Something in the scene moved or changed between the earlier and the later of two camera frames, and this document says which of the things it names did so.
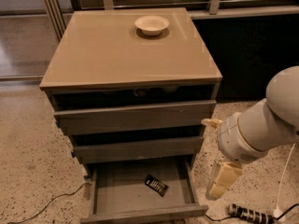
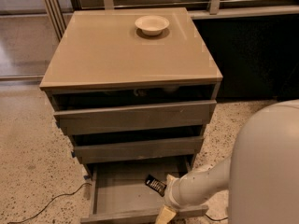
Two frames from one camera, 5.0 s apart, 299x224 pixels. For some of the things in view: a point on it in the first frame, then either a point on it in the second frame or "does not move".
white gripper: (233, 142) -> (172, 192)
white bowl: (151, 24) does not move
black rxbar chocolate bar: (156, 185) does not move
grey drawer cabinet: (132, 105) does not move
